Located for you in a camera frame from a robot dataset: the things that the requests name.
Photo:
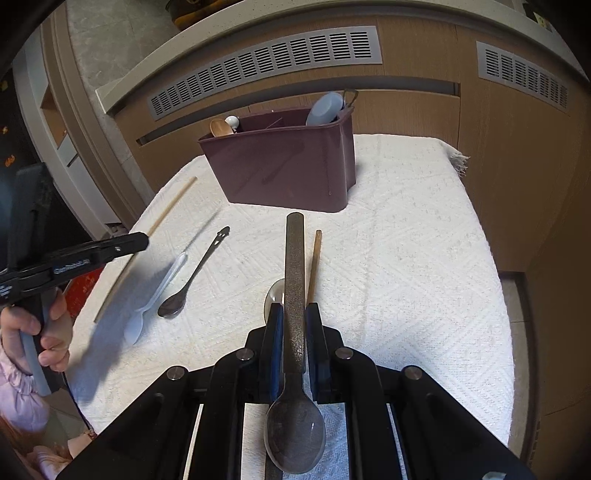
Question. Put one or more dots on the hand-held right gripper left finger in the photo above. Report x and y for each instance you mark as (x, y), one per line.
(276, 341)

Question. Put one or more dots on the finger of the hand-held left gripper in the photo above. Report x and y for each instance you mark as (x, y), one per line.
(92, 258)

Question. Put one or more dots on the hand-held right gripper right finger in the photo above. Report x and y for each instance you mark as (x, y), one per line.
(311, 350)

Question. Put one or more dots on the black speckled spoon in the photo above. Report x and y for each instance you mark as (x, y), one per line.
(294, 424)

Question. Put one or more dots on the maroon plastic utensil holder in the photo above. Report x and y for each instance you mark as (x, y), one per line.
(286, 166)

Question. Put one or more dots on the wooden spoon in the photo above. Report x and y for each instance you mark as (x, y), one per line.
(220, 128)

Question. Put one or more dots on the metal spoon with white ball end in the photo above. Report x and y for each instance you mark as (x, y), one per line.
(232, 122)

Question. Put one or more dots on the blue-grey rice spoon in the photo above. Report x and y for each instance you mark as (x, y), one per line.
(325, 108)

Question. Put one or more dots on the person's left forearm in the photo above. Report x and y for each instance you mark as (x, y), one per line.
(21, 392)

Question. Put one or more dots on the person's left hand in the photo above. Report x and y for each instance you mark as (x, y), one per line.
(57, 332)

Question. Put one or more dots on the plain metal spoon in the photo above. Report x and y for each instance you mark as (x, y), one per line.
(274, 295)

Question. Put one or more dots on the white storage cabinet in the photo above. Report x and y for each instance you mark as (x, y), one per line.
(60, 143)

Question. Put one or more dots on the white plastic spoon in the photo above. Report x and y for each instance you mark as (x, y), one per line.
(152, 304)

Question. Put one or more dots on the wooden chopstick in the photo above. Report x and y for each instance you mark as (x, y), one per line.
(171, 205)
(315, 263)

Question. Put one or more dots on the white woven table cloth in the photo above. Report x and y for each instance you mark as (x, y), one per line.
(392, 254)

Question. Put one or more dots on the person's leg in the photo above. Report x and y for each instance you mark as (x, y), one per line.
(60, 454)

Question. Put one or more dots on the wooden kitchen cabinet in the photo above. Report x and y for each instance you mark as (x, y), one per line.
(485, 161)

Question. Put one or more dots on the long grey vent grille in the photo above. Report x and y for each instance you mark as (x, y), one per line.
(265, 69)

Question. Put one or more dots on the beige kitchen counter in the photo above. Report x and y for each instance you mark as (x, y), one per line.
(286, 27)

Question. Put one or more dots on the short grey vent grille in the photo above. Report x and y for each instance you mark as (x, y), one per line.
(521, 74)

